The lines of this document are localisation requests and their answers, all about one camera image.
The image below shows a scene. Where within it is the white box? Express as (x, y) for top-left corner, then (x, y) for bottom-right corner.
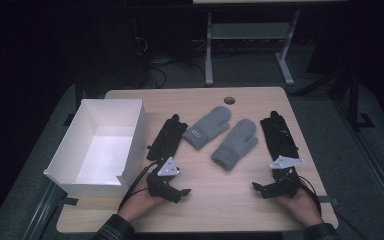
(43, 98), (149, 198)

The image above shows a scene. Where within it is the black strap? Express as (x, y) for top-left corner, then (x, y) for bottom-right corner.
(57, 196), (80, 207)

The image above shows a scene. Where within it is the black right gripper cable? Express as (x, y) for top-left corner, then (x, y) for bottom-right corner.
(296, 174), (368, 240)

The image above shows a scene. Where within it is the plain grey mitten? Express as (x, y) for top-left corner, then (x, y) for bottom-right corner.
(210, 118), (259, 172)

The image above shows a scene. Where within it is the bundle of floor cables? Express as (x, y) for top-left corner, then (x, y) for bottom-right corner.
(131, 16), (208, 90)

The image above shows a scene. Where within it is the aluminium rail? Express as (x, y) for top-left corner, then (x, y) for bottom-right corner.
(332, 99), (384, 232)
(22, 181), (68, 240)

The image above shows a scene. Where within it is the grey mitten with label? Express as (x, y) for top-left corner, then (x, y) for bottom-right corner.
(182, 105), (233, 151)

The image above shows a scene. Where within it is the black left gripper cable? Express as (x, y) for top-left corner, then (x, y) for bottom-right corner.
(117, 160), (160, 212)

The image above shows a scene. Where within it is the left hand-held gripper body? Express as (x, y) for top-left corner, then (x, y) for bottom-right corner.
(146, 156), (182, 204)

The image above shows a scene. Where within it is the person's right hand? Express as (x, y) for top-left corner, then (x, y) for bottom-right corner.
(274, 180), (325, 228)

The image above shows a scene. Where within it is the grey metal table frame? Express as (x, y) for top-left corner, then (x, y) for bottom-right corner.
(193, 0), (348, 88)

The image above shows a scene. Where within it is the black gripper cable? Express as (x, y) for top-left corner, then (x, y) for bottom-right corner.
(296, 174), (368, 240)
(117, 160), (160, 212)

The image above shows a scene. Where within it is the dark metal stand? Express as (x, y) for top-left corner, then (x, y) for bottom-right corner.
(328, 64), (376, 132)

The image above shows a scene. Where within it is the person's left hand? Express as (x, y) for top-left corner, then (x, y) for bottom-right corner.
(117, 175), (168, 224)

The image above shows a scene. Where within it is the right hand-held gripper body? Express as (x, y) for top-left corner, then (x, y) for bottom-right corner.
(261, 154), (306, 200)

